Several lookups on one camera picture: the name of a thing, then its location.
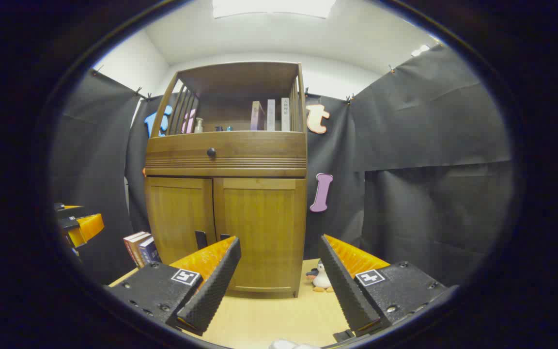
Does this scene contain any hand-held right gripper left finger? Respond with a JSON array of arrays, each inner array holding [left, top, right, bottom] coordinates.
[[106, 236, 242, 336]]

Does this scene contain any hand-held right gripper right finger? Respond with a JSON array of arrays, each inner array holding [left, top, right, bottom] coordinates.
[[318, 235, 449, 337]]

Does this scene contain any wooden cabinet door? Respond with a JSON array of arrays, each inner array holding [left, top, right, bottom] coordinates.
[[146, 177, 217, 266], [213, 178, 307, 297]]

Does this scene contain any wooden cabinet drawer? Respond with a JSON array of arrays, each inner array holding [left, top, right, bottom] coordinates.
[[146, 131, 307, 170]]

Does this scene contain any wooden shoe cabinet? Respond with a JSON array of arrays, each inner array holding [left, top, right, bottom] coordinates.
[[143, 61, 309, 299]]

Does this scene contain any penguin toy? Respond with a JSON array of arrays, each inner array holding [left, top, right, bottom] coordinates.
[[306, 260, 334, 293]]

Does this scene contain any brown standing book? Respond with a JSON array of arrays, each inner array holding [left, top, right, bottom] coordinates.
[[131, 234, 153, 267]]

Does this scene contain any blue standing book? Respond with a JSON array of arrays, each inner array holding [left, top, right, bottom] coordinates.
[[139, 237, 162, 265]]

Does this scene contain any black backdrop cloth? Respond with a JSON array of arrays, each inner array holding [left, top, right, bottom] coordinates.
[[51, 44, 514, 286]]

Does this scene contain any large ceiling light panel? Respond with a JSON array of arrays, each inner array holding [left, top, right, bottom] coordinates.
[[212, 0, 337, 19]]

